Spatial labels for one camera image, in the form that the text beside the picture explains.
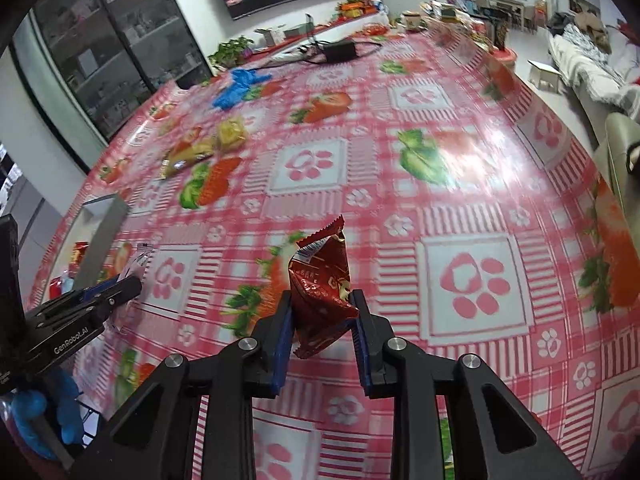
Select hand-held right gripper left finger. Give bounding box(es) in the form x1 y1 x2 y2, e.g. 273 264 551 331
70 290 293 480

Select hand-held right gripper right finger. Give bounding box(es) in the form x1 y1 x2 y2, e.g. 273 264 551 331
348 289 583 480

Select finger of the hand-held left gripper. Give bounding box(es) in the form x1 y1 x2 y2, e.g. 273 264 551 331
72 280 123 302
27 276 144 333

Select grey box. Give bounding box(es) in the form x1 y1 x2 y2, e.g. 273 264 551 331
47 195 132 311

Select dark red snack packet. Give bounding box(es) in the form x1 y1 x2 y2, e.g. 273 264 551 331
287 215 361 359

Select person's left hand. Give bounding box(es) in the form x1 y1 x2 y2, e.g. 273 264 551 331
11 367 85 461

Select golden brown snack packet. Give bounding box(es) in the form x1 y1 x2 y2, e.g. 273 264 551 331
159 140 216 180

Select strawberry print tablecloth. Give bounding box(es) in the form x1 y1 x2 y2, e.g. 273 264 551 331
30 25 640 480

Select yellow snack packet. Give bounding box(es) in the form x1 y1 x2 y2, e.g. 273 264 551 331
216 117 249 153

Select blue rubber gloves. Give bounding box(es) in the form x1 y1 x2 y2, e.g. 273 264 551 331
212 69 273 110

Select glass display cabinet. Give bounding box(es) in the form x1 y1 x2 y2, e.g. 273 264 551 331
12 0 213 143

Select green potted plant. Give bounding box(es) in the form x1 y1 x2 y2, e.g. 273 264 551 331
207 36 255 68

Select open cardboard box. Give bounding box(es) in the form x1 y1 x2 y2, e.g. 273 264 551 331
254 25 306 43

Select red plant pot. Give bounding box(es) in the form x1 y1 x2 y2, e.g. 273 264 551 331
487 45 518 68

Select white stool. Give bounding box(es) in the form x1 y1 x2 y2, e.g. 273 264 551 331
529 59 563 93

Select orange gift boxes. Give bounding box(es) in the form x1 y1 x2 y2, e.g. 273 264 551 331
335 2 381 18

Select light sofa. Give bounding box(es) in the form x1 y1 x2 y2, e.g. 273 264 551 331
547 10 640 221

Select cluttered side table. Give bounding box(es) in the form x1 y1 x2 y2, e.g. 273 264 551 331
420 0 531 31

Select clothes pile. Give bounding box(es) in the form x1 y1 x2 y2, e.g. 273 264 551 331
547 10 626 81

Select black power adapter with cable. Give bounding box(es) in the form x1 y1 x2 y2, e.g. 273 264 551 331
265 12 383 68

